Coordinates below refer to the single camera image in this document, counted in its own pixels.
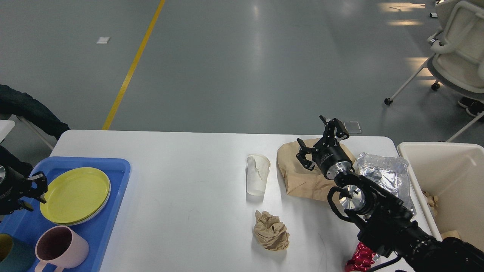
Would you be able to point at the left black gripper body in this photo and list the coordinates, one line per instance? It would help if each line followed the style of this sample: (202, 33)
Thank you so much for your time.
(12, 188)

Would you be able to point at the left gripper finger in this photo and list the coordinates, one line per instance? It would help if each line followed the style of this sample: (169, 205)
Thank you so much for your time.
(37, 187)
(21, 204)

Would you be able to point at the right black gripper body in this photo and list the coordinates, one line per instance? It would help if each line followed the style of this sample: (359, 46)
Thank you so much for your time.
(332, 160)

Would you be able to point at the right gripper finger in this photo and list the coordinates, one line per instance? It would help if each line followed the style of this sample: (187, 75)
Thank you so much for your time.
(333, 133)
(303, 151)

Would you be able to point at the yellow plastic plate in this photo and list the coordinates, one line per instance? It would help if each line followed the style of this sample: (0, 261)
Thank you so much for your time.
(76, 196)

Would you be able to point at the pink mug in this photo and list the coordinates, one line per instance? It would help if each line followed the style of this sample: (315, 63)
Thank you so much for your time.
(62, 247)

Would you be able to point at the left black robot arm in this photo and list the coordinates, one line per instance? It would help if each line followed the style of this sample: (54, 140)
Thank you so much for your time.
(24, 168)

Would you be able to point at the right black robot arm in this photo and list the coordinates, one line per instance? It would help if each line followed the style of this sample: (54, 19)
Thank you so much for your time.
(384, 222)

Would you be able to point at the brown paper bag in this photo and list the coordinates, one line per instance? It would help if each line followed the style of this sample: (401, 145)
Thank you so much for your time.
(300, 182)

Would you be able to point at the clear floor plate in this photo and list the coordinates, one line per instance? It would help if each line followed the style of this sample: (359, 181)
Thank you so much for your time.
(352, 127)

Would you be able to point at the teal cup yellow inside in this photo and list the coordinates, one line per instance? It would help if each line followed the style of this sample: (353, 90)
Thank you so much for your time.
(15, 255)

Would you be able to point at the white paper cup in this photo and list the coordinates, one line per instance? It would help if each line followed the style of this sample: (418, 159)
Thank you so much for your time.
(258, 168)

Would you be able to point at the crumpled aluminium foil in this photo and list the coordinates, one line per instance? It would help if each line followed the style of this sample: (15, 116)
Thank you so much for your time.
(390, 173)

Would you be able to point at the pale green plate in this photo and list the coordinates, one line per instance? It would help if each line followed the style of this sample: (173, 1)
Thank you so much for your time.
(102, 209)

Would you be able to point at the crumpled brown paper ball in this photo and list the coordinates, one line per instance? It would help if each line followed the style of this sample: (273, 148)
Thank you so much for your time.
(270, 232)

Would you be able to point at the dark clothed person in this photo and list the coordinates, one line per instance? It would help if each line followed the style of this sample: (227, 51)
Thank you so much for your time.
(13, 102)

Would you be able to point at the red shiny wrapper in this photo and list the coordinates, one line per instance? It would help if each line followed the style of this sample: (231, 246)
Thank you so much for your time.
(362, 259)

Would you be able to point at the beige waste bin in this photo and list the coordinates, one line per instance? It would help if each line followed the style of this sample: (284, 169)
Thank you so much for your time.
(448, 180)

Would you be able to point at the black shoe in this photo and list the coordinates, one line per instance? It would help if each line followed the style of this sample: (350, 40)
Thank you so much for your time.
(471, 106)

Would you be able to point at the white office chair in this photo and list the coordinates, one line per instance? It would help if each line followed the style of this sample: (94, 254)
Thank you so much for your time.
(457, 50)

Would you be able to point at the white floor marker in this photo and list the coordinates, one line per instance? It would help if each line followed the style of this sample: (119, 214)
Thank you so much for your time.
(103, 40)

